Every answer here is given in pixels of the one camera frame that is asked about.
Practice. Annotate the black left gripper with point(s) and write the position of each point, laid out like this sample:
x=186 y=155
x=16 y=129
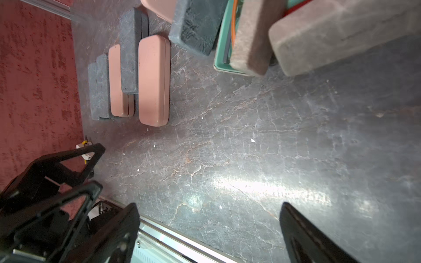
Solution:
x=45 y=208

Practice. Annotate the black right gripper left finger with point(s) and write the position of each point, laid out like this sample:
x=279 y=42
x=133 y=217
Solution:
x=113 y=243

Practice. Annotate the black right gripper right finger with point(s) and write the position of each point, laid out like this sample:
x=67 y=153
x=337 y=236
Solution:
x=305 y=243

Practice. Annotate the pink case with black glasses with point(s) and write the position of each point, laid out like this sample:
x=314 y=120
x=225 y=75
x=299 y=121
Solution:
x=154 y=69

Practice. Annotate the case with clear yellow glasses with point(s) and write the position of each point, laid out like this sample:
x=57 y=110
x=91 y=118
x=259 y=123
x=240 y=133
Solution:
x=133 y=27

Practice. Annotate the pink case with tortoise sunglasses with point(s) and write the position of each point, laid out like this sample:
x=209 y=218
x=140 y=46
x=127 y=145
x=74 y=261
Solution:
x=122 y=104

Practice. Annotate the grey case with black glasses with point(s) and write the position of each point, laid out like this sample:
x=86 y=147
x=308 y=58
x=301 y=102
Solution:
x=103 y=85

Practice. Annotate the pink case with yellow glasses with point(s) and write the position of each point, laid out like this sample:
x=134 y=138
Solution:
x=164 y=9

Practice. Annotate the grey case with purple glasses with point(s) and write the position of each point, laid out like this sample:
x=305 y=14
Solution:
x=196 y=24

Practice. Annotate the grey case with orange glasses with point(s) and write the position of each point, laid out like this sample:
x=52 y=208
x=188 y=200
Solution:
x=243 y=45

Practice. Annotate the aluminium front rail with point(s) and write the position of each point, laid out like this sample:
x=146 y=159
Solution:
x=157 y=243

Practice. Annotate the aluminium corner post left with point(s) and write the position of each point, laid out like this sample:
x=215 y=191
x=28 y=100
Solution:
x=51 y=6

